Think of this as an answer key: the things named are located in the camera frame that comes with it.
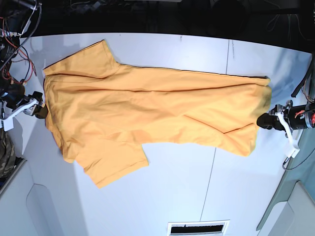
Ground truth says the white bin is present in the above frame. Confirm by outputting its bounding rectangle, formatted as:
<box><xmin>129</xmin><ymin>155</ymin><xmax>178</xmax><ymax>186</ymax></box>
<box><xmin>0</xmin><ymin>157</ymin><xmax>60</xmax><ymax>236</ymax></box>
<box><xmin>258</xmin><ymin>181</ymin><xmax>315</xmax><ymax>236</ymax></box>

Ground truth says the white floor vent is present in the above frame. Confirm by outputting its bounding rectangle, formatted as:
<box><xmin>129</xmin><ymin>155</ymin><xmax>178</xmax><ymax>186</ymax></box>
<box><xmin>167</xmin><ymin>220</ymin><xmax>230</xmax><ymax>236</ymax></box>

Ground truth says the white left bin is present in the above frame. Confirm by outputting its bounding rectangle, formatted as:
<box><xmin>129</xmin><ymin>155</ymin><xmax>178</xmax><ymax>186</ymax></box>
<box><xmin>0</xmin><ymin>157</ymin><xmax>60</xmax><ymax>236</ymax></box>

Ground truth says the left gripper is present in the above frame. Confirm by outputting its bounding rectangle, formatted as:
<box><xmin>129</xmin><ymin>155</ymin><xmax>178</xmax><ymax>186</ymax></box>
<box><xmin>256</xmin><ymin>100</ymin><xmax>315</xmax><ymax>148</ymax></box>

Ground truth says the yellow t-shirt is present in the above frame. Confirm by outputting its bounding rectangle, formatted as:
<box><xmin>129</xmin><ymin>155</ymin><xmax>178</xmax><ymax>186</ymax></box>
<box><xmin>44</xmin><ymin>40</ymin><xmax>272</xmax><ymax>188</ymax></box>

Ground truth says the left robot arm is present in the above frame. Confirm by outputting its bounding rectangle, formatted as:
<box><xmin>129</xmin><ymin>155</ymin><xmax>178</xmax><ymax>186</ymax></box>
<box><xmin>256</xmin><ymin>55</ymin><xmax>315</xmax><ymax>143</ymax></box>

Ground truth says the camouflage cloth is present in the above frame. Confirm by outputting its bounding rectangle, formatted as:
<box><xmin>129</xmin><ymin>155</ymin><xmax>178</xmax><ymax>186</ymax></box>
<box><xmin>0</xmin><ymin>128</ymin><xmax>16</xmax><ymax>178</ymax></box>

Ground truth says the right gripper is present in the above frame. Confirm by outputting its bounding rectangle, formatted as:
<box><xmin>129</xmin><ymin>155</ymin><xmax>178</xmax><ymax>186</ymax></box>
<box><xmin>0</xmin><ymin>84</ymin><xmax>48</xmax><ymax>120</ymax></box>

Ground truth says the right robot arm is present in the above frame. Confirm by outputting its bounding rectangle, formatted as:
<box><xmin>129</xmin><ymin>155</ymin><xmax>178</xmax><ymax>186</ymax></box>
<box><xmin>0</xmin><ymin>0</ymin><xmax>48</xmax><ymax>120</ymax></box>

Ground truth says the white right bin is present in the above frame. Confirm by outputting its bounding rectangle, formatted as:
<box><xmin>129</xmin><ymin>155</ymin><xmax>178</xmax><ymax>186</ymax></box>
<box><xmin>258</xmin><ymin>181</ymin><xmax>315</xmax><ymax>236</ymax></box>

